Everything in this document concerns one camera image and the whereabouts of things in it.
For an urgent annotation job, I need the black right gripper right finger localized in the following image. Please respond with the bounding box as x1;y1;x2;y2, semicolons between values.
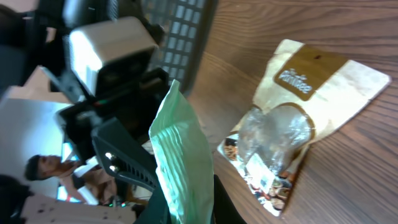
213;175;246;224

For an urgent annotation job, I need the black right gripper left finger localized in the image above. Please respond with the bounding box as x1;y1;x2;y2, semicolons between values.
133;187;171;224

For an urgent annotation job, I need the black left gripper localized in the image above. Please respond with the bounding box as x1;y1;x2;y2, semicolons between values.
57;68;169;192

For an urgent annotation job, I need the teal wipes packet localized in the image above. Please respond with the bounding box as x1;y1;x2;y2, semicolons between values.
149;80;214;224

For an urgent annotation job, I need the brown snack pouch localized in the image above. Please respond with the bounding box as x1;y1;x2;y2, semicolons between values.
218;39;391;216

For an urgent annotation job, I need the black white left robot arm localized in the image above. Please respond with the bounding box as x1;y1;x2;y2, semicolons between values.
1;1;170;190

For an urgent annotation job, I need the person in background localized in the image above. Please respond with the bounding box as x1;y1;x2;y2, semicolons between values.
24;155;118;205

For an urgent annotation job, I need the grey plastic basket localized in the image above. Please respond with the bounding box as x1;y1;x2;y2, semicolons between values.
142;0;218;95

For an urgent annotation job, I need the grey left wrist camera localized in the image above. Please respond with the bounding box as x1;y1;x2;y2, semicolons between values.
68;17;158;96

